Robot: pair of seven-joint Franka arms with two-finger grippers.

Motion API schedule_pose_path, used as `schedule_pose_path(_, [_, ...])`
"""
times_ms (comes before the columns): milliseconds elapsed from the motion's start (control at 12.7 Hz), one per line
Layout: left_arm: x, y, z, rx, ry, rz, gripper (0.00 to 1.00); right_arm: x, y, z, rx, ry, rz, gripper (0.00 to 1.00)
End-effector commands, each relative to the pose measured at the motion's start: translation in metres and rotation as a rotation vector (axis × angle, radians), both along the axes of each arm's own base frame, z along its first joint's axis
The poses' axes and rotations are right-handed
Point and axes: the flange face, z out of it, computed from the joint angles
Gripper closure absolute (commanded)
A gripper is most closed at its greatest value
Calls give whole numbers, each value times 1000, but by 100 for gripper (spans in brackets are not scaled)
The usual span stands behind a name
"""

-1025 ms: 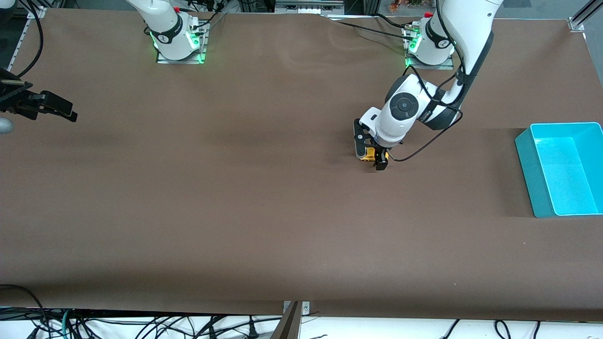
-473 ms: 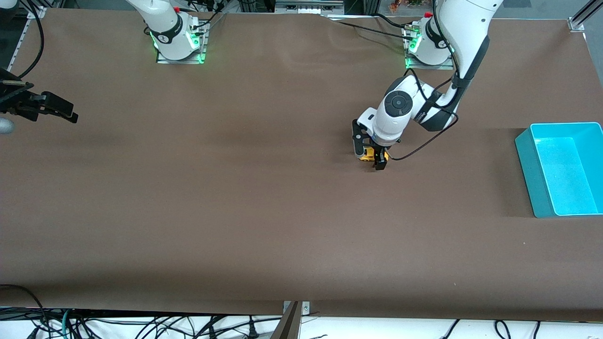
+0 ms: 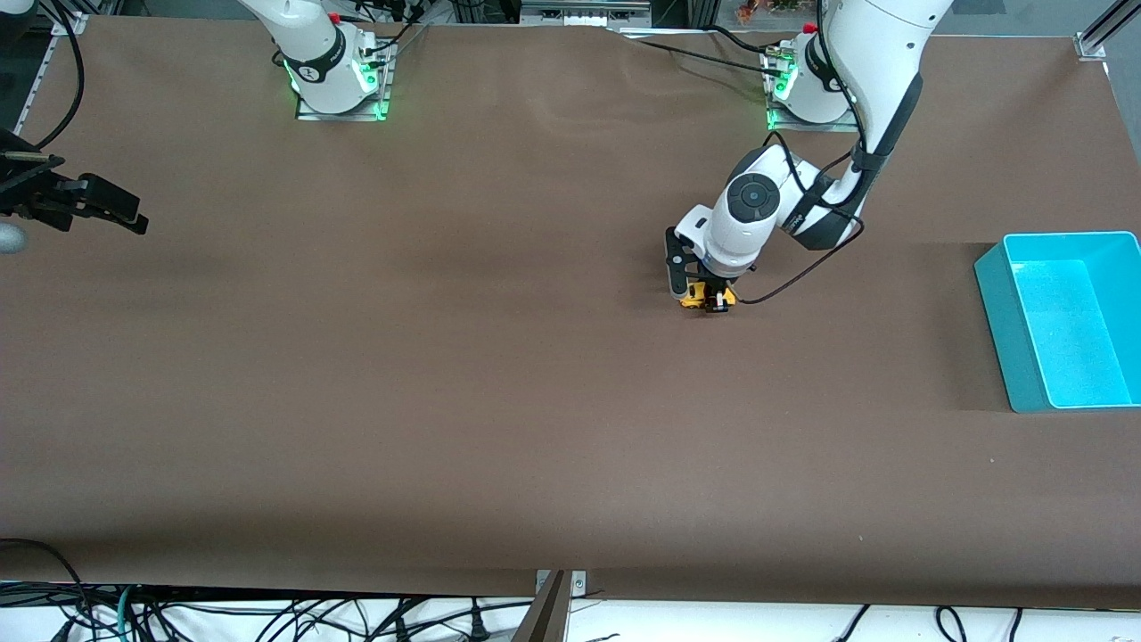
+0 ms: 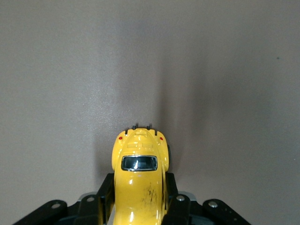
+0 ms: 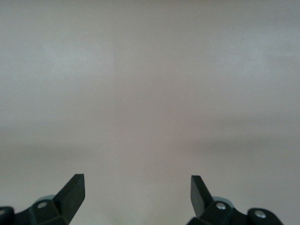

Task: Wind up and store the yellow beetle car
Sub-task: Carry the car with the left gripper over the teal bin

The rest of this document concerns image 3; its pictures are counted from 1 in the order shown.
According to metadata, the yellow beetle toy car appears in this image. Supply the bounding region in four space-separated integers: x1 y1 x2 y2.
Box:
679 280 740 314

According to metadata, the brown table cover sheet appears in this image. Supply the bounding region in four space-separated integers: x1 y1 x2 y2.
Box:
0 13 1141 613

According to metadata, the brown table leg beam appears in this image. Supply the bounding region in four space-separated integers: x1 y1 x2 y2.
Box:
511 571 572 642

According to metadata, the teal plastic bin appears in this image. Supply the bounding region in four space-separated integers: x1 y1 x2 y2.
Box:
973 230 1141 414

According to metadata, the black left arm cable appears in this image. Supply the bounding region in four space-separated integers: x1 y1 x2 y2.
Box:
736 27 867 307

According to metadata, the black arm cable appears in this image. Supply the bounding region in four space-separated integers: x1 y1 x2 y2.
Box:
16 0 86 152
736 27 867 307

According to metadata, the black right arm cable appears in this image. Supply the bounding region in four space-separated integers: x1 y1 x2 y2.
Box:
16 0 86 152

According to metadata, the aluminium frame corner profile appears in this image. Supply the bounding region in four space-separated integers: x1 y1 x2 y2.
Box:
20 11 91 128
1073 0 1141 62

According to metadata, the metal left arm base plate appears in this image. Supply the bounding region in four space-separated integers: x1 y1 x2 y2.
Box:
764 46 862 134

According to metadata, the black base cable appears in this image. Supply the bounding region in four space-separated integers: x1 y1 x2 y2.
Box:
635 37 787 78
709 24 778 56
355 3 431 60

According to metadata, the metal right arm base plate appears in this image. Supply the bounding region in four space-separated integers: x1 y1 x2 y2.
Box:
295 40 394 122

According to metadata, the silver metal rail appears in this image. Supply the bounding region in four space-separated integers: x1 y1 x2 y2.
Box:
520 0 653 29

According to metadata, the metal table edge bracket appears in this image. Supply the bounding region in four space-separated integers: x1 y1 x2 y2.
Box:
535 570 588 598

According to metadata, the thick black floor cable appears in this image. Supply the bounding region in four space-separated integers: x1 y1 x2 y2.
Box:
0 538 92 642

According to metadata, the black floor cable tangle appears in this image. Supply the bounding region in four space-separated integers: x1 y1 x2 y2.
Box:
134 596 536 642

